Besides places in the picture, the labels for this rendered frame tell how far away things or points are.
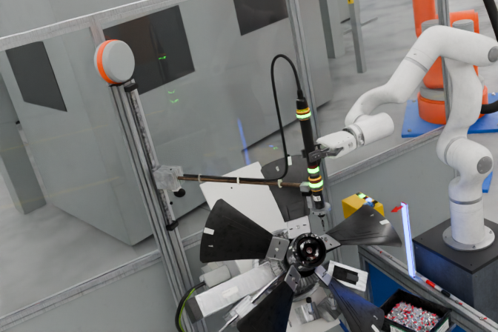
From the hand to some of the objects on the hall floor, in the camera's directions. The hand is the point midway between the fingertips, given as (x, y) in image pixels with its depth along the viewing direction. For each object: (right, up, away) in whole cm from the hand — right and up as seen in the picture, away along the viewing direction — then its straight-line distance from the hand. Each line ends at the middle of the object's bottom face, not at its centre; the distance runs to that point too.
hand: (310, 153), depth 183 cm
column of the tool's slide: (-32, -137, +94) cm, 169 cm away
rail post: (+48, -117, +98) cm, 160 cm away
